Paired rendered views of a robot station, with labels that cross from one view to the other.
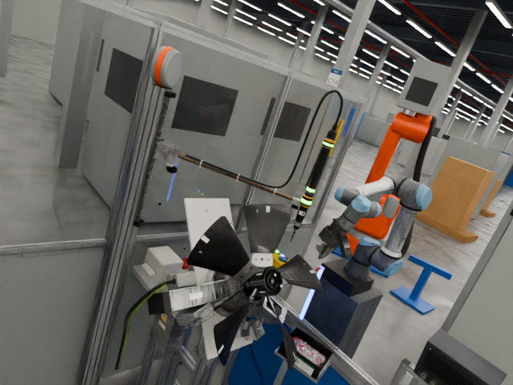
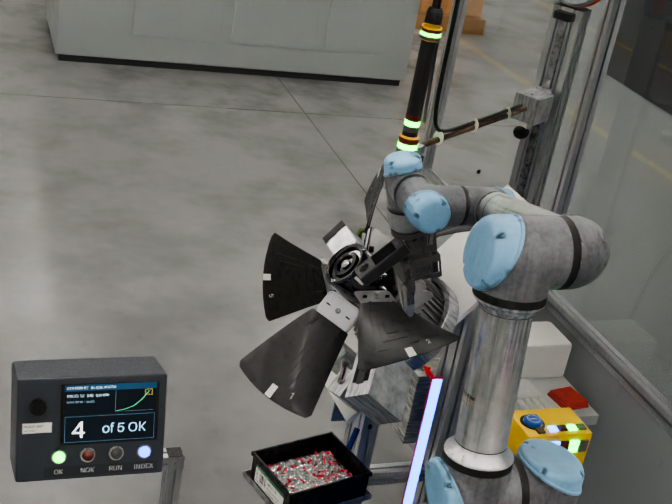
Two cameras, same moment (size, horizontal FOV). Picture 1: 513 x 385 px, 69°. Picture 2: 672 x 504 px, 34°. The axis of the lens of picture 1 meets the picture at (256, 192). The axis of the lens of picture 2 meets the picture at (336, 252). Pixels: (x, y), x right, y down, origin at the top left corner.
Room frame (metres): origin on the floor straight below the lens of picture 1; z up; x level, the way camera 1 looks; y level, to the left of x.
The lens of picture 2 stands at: (2.32, -2.31, 2.32)
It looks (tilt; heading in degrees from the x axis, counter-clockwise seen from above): 25 degrees down; 114
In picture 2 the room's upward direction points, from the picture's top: 11 degrees clockwise
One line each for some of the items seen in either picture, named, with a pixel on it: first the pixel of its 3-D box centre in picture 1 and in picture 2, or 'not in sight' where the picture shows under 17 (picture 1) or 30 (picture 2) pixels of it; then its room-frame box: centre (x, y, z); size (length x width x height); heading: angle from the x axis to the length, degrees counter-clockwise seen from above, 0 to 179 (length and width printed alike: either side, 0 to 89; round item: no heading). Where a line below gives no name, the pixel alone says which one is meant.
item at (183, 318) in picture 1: (194, 314); not in sight; (1.27, 0.08, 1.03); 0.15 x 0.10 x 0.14; 48
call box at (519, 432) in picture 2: (274, 263); (544, 440); (1.95, -0.23, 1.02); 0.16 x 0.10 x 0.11; 48
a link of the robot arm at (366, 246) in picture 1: (367, 249); (541, 485); (2.05, -0.72, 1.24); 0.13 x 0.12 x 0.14; 46
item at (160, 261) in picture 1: (160, 263); (528, 346); (1.73, 0.35, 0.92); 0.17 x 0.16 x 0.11; 48
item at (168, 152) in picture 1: (167, 152); (533, 105); (1.56, 0.42, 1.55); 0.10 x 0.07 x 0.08; 83
